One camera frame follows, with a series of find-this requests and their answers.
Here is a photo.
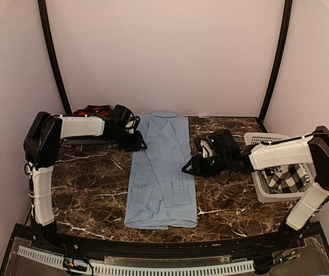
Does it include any red black plaid shirt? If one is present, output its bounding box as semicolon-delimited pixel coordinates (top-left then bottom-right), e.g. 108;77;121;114
73;105;113;117

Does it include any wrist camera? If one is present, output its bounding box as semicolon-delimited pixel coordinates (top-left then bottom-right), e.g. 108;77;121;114
194;129;241;158
111;104;141;133

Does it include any white slotted cable duct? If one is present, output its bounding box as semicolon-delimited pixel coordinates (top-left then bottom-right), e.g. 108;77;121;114
17;246;254;275

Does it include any black white checkered shirt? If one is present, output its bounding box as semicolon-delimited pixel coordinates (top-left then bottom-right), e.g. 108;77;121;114
263;164;311;194

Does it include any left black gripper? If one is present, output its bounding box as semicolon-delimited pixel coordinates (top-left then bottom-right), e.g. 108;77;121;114
110;127;147;152

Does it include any black frame post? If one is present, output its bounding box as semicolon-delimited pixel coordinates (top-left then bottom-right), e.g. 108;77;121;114
37;0;72;115
258;0;293;126

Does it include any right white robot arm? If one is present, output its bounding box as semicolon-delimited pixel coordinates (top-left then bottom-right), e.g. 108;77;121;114
182;126;329;250

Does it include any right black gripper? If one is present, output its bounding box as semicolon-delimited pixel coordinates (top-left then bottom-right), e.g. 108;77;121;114
181;152;230;178

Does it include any grey plastic laundry basket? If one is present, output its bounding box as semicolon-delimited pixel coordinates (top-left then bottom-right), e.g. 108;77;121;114
243;132;305;203

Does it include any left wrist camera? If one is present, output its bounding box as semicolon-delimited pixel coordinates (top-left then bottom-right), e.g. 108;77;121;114
111;104;141;133

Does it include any black front rail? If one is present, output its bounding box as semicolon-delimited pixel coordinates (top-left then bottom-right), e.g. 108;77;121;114
25;228;297;259

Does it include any light blue long sleeve shirt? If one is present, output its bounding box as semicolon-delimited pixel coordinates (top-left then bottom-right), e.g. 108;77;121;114
124;112;198;229

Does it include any left black frame post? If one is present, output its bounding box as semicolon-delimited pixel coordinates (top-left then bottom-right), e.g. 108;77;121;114
37;0;72;115

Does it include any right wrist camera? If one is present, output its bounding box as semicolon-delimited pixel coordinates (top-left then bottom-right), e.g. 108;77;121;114
194;129;241;158

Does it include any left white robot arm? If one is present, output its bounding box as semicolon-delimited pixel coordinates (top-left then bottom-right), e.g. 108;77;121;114
23;106;147;227

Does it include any right black frame post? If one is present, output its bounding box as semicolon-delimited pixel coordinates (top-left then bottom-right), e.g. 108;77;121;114
258;0;293;126

